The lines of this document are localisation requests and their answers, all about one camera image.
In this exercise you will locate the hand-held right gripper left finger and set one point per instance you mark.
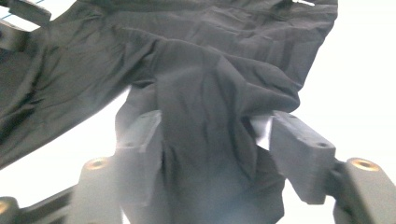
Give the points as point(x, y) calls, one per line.
point(134, 161)

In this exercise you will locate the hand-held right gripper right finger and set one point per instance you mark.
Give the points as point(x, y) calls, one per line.
point(305, 155)

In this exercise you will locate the black shorts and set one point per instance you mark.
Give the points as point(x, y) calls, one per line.
point(202, 93)

